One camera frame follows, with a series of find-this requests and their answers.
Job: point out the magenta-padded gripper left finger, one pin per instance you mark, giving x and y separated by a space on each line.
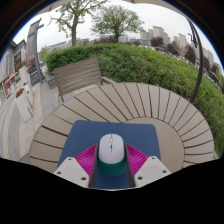
70 170

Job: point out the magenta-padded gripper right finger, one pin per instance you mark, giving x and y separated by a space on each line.
151 168

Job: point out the white and teal computer mouse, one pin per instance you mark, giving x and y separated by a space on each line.
111 151

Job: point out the blue mouse pad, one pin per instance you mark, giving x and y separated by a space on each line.
86 133

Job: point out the white flower planter box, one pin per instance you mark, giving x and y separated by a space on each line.
23 105

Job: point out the slatted wooden chair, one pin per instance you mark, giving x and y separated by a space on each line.
76 75

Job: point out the green hedge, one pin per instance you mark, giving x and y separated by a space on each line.
140 63

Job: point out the storefront building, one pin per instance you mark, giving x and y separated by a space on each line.
10 66

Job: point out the dark curved umbrella pole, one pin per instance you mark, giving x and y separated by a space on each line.
200 56

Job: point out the distant apartment buildings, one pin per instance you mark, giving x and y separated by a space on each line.
160 35

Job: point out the bare-trunked leaning tree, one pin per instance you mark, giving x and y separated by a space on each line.
74 30

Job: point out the round leafy tree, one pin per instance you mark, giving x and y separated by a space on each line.
116 21

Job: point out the tall grey sign post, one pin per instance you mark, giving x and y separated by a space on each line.
32 50

